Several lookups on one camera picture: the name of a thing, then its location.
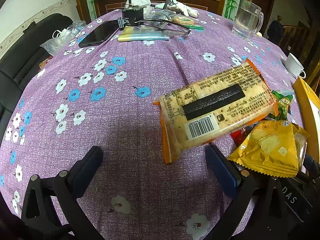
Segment yellow cheese crackers bag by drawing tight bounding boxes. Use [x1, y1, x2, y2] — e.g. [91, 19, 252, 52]
[227, 120, 309, 178]

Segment orange cracker pack with barcode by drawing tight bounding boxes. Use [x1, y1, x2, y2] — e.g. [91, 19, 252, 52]
[153, 59, 278, 164]

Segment green snack packet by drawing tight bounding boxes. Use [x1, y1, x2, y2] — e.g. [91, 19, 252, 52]
[266, 90, 293, 121]

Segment yellow cardboard tray box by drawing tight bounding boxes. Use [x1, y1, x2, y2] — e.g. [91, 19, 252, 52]
[293, 77, 320, 162]

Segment white ceramic cup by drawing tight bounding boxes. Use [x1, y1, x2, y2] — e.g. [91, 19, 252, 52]
[285, 53, 306, 79]

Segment purple floral tablecloth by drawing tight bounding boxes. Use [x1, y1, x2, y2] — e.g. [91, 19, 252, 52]
[1, 10, 295, 239]

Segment black leather chair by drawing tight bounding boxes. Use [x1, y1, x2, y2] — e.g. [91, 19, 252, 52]
[0, 13, 73, 138]

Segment glass beer mug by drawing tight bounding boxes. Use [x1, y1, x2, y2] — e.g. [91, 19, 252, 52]
[232, 0, 264, 38]

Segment green biscuit packet on table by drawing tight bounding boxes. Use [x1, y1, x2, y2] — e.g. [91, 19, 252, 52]
[172, 15, 204, 30]

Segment clear plastic bag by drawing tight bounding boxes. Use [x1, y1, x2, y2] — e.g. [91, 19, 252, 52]
[40, 21, 86, 56]

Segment yellow blue booklet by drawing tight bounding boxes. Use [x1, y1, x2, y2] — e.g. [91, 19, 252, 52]
[118, 27, 170, 42]

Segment white glove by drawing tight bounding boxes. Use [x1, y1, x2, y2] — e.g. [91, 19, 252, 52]
[155, 2, 199, 18]

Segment black smartphone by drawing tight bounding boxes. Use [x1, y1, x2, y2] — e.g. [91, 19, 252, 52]
[79, 20, 119, 48]

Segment white round helmet object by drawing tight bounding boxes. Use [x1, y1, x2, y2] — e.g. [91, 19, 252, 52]
[124, 0, 152, 16]

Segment black camera device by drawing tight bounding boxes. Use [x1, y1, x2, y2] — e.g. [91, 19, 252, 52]
[117, 6, 144, 30]

